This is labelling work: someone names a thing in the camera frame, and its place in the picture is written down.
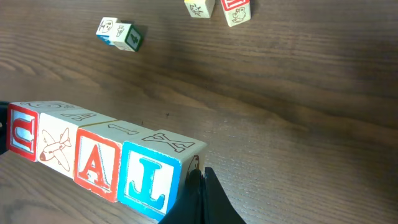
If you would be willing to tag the red letter M block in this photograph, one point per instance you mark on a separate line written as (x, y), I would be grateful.
(236, 11)

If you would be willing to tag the white airplane block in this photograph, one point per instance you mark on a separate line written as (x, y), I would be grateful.
(57, 137)

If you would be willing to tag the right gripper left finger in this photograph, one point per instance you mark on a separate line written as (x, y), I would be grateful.
(188, 208)

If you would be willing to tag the plain hand sign block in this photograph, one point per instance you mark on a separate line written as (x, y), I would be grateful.
(126, 37)

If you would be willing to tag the red letter U block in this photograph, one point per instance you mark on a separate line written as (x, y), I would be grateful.
(23, 124)

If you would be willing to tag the red letter A block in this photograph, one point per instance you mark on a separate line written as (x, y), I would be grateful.
(98, 153)

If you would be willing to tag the blue X side block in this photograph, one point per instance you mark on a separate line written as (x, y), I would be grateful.
(104, 29)

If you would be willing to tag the blue letter block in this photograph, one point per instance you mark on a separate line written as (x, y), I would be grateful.
(154, 167)

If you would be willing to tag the yellow block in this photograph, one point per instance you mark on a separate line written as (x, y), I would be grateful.
(200, 8)

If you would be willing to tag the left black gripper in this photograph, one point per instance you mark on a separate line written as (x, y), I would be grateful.
(3, 129)

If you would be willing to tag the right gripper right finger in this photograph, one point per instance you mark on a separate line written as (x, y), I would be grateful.
(217, 209)

